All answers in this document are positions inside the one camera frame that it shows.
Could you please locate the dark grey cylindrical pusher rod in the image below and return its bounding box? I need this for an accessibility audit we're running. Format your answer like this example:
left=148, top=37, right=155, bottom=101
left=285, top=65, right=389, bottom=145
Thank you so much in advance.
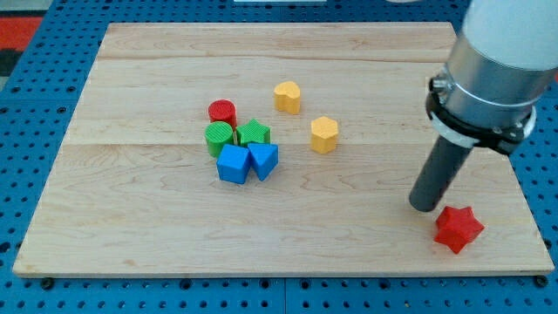
left=408, top=136, right=473, bottom=212

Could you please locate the yellow heart block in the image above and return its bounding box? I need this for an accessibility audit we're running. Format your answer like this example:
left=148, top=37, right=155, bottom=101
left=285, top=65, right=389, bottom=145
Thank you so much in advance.
left=274, top=81, right=301, bottom=114

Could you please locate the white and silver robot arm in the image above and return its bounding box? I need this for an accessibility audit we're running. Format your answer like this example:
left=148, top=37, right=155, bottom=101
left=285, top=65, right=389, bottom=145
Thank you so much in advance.
left=409, top=0, right=557, bottom=212

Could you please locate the blue cube block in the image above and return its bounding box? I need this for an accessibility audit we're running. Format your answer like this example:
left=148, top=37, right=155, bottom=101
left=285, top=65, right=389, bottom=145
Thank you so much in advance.
left=216, top=144, right=250, bottom=184

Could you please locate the green star block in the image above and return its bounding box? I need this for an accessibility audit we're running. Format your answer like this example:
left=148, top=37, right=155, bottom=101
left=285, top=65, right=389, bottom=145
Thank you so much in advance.
left=236, top=119, right=270, bottom=147

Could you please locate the blue triangle block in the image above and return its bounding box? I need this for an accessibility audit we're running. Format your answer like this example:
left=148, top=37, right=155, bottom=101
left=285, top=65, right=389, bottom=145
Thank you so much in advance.
left=248, top=143, right=279, bottom=181

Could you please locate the light wooden board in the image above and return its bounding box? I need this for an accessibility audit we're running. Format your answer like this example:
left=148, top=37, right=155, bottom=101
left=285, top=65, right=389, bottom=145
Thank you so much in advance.
left=13, top=23, right=554, bottom=278

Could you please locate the green cylinder block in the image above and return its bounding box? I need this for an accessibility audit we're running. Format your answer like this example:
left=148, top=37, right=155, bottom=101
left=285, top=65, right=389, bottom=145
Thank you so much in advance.
left=204, top=121, right=235, bottom=158

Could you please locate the yellow hexagon block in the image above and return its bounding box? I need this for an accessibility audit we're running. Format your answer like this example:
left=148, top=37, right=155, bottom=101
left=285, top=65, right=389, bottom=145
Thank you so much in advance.
left=310, top=116, right=338, bottom=154

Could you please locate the red cylinder block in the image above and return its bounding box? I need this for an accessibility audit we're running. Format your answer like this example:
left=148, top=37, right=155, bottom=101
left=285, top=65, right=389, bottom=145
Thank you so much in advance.
left=208, top=99, right=237, bottom=130

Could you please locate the red star block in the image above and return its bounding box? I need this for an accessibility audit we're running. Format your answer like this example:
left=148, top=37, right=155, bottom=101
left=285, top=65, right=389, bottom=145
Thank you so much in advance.
left=433, top=206, right=485, bottom=254

